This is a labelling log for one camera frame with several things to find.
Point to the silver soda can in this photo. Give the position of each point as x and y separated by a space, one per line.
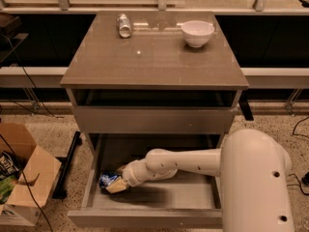
124 26

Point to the green snack bag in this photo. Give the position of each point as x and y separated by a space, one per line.
6 188

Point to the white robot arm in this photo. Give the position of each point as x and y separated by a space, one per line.
252 168

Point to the black bar on floor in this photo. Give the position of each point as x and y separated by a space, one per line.
60 192

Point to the blue pepsi can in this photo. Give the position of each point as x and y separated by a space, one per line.
107 180

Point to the closed grey top drawer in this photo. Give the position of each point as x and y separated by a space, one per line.
153 121

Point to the white ceramic bowl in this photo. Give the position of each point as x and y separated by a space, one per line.
197 33

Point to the grey drawer cabinet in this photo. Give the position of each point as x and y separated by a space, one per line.
154 68

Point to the dark snack bag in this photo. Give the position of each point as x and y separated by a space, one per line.
8 165

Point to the open grey middle drawer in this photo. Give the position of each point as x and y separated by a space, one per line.
187 200

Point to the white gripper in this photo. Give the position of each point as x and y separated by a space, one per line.
131 174

